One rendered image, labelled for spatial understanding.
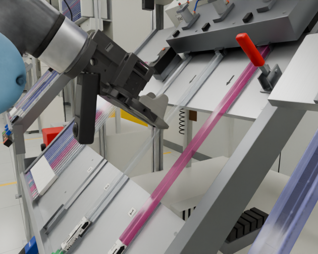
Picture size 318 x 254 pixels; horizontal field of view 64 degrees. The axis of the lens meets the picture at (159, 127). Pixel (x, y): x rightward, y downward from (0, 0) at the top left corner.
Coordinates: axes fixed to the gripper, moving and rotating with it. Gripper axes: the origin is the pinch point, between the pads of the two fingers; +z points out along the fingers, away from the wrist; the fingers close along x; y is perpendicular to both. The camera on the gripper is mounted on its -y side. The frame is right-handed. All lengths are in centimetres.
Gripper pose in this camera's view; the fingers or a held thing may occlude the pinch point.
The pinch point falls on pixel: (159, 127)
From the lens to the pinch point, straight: 50.4
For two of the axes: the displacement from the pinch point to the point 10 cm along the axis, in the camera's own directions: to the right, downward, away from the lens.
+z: 7.0, 4.7, 5.5
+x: -5.3, -1.7, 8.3
